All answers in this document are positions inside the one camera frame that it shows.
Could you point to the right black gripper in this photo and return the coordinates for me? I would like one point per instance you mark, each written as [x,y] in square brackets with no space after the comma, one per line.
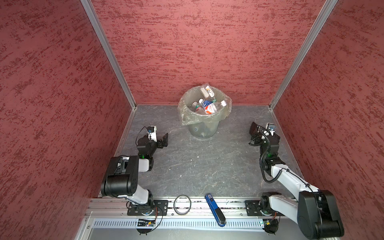
[257,137]

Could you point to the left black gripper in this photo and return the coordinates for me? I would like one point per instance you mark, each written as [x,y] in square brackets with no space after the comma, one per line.
[159,142]

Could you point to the blue label bottle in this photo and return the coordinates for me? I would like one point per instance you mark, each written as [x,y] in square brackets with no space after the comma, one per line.
[204,103]

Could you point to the green white label small bottle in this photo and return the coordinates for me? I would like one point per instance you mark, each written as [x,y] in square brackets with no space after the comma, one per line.
[207,92]

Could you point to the red white label square bottle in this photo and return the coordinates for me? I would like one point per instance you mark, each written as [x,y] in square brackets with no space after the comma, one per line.
[198,108]

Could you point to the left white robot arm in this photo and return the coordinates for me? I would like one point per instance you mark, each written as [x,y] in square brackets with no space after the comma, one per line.
[122,174]

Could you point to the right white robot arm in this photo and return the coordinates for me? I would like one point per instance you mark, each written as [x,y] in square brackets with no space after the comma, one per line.
[315,211]

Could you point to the clear plastic bin liner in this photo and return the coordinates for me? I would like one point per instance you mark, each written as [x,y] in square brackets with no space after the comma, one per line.
[190,116]

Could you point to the grey plastic waste bin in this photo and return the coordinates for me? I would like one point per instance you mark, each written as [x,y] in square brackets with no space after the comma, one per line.
[203,130]

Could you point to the black desk calculator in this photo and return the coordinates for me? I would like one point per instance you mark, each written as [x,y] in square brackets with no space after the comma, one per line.
[256,130]

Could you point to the left small circuit board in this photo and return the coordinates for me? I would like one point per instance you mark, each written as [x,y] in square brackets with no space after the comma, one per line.
[145,226]

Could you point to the small circuit board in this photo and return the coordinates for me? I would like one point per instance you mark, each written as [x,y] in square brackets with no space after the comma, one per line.
[145,226]
[271,226]

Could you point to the blue black handheld tool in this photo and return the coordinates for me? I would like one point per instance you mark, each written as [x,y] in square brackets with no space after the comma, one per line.
[217,212]

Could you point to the right small circuit board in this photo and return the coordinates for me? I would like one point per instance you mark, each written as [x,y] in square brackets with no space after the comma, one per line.
[271,226]

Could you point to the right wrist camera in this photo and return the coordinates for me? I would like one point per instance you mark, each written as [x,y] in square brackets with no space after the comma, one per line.
[271,129]

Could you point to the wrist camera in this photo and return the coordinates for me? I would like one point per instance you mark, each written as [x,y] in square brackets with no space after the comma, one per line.
[151,132]
[271,129]

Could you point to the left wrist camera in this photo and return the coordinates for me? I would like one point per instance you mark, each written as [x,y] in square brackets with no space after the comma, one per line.
[151,132]

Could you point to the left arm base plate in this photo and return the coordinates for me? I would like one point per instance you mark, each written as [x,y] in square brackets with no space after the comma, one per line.
[158,208]

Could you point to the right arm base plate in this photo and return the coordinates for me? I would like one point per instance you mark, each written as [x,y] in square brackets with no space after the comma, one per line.
[253,209]

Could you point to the aluminium front rail frame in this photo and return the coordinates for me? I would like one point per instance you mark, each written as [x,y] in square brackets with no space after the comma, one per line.
[191,214]

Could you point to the right corner aluminium post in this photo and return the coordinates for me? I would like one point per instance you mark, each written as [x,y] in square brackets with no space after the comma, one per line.
[318,24]

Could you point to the corner aluminium post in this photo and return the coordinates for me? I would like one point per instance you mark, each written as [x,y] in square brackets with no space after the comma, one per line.
[318,24]
[95,22]

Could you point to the left corner aluminium post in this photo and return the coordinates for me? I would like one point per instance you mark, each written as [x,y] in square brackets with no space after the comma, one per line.
[95,22]

